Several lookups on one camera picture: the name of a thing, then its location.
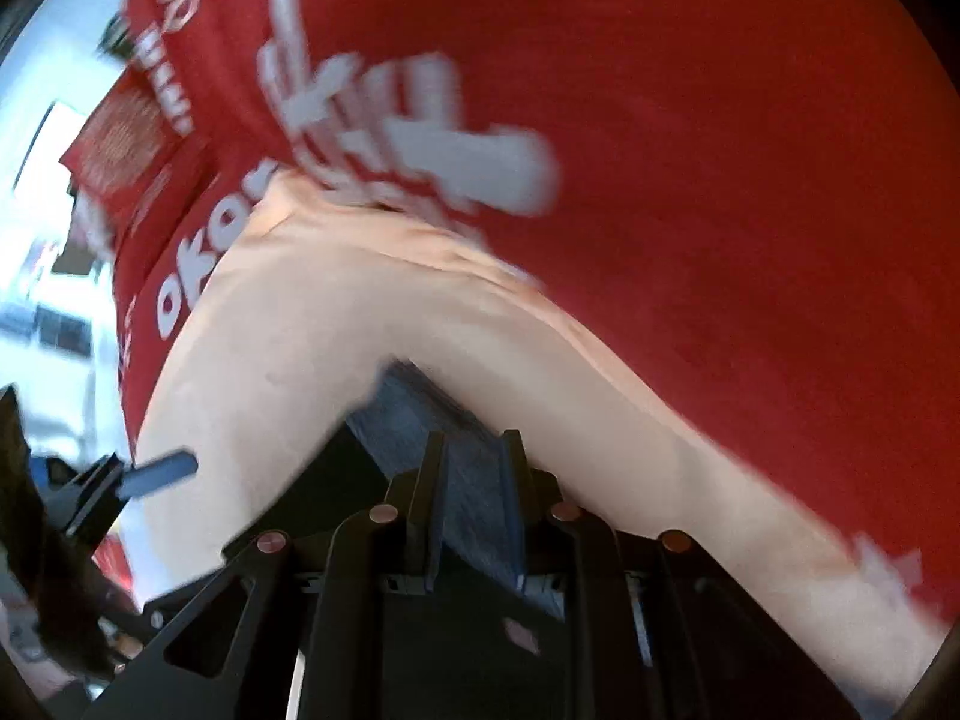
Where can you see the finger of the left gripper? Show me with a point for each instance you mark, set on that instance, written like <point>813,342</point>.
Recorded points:
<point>148,479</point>

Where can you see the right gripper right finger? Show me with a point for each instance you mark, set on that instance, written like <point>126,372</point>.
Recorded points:
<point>655,627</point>

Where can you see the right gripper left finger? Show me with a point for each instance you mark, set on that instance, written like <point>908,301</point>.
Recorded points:
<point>290,617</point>

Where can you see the black pants with blue trim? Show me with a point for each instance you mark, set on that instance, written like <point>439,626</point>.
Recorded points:
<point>353,468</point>

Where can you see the peach cloth sofa seat cover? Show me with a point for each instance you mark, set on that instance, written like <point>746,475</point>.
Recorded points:
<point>313,300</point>

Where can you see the red embroidered cushion left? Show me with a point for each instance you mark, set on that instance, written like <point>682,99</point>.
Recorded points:
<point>126,157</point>

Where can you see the red sofa cover with characters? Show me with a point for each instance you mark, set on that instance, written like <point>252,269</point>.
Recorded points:
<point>754,203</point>

